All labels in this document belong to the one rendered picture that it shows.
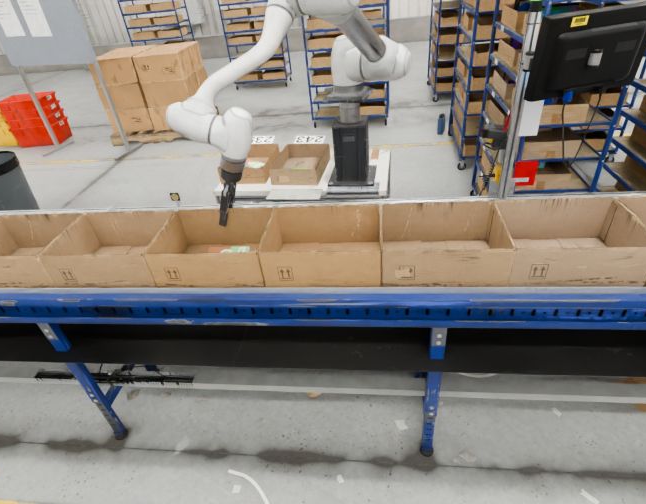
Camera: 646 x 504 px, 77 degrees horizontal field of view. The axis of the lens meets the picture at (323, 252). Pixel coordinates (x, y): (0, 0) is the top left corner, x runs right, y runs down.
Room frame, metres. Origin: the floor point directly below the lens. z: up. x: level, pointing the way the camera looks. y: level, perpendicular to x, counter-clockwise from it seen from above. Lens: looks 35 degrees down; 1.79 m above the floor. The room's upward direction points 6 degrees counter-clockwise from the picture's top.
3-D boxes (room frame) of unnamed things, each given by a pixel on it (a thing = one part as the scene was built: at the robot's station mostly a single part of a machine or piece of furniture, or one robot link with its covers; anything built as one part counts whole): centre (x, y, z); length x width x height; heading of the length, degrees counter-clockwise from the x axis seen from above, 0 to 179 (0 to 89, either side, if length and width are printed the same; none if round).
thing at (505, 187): (1.77, -0.92, 1.11); 0.12 x 0.05 x 0.88; 80
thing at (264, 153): (2.43, 0.39, 0.80); 0.38 x 0.28 x 0.10; 168
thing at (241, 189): (2.36, 0.04, 0.74); 1.00 x 0.58 x 0.03; 76
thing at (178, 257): (1.25, 0.38, 0.96); 0.39 x 0.29 x 0.17; 80
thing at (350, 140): (2.18, -0.22, 0.91); 0.26 x 0.26 x 0.33; 76
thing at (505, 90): (2.82, -1.46, 0.99); 0.40 x 0.30 x 0.10; 168
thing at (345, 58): (2.18, -0.23, 1.38); 0.18 x 0.16 x 0.22; 58
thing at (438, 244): (1.12, -0.40, 0.96); 0.39 x 0.29 x 0.17; 80
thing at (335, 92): (2.20, -0.21, 1.24); 0.22 x 0.18 x 0.06; 66
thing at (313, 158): (2.33, 0.07, 0.80); 0.38 x 0.28 x 0.10; 164
